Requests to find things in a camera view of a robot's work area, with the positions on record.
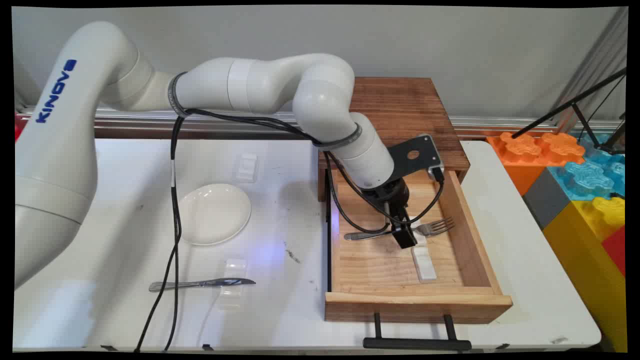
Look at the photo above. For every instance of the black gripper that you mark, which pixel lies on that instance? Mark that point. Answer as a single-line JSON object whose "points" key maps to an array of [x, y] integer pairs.
{"points": [[382, 192]]}

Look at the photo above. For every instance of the silver fork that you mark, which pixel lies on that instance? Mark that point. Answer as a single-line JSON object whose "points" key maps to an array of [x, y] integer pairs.
{"points": [[425, 229]]}

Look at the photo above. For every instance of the silver table knife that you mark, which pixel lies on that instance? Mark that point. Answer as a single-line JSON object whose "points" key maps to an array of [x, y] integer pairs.
{"points": [[200, 284]]}

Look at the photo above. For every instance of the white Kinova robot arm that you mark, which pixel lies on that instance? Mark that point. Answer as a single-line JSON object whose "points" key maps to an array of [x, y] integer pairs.
{"points": [[60, 150]]}

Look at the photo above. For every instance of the white ceramic cutlery rest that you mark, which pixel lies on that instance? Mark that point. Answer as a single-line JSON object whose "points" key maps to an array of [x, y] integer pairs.
{"points": [[246, 167], [422, 240], [232, 267], [425, 265]]}

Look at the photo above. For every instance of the light wooden drawer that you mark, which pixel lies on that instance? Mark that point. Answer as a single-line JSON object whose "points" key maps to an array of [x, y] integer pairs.
{"points": [[380, 265]]}

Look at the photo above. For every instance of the dark wooden cabinet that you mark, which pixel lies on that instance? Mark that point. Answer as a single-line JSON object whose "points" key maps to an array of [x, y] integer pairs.
{"points": [[400, 105]]}

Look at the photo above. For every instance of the orange foam block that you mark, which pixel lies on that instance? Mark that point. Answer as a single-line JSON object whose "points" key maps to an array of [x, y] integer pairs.
{"points": [[520, 147]]}

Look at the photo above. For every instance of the grey foam block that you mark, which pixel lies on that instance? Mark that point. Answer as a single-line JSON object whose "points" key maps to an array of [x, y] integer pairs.
{"points": [[547, 197]]}

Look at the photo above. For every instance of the blue foam block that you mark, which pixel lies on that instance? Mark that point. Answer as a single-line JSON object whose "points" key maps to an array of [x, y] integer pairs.
{"points": [[585, 180]]}

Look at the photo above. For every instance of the white round plate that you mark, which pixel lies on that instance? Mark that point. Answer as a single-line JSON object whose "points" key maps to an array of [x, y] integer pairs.
{"points": [[215, 212]]}

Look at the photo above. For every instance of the black tripod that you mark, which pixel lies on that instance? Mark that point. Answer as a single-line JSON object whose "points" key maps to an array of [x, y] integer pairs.
{"points": [[575, 102]]}

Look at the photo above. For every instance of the red foam block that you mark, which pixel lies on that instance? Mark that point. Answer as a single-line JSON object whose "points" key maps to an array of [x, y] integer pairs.
{"points": [[616, 250], [19, 129]]}

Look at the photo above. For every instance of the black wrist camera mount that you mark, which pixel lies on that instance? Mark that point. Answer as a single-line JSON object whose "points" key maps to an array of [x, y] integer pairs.
{"points": [[420, 150]]}

